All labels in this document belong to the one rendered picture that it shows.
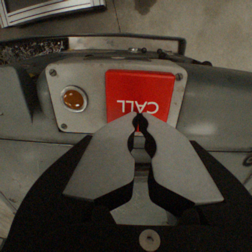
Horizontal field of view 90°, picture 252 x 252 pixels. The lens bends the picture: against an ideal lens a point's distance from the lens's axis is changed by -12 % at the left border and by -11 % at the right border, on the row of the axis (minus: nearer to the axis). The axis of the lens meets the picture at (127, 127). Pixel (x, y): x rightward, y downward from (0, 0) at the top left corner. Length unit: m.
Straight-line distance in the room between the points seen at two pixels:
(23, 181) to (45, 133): 0.14
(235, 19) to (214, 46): 0.29
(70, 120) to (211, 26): 1.47
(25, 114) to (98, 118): 0.09
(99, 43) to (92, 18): 0.60
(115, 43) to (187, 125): 0.73
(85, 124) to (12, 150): 0.13
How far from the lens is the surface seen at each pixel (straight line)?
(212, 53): 1.57
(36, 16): 1.38
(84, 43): 0.89
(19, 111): 0.20
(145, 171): 0.18
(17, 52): 1.04
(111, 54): 0.53
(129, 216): 0.33
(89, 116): 0.16
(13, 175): 0.31
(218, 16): 1.58
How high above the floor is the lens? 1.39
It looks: 57 degrees down
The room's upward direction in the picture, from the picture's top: 176 degrees counter-clockwise
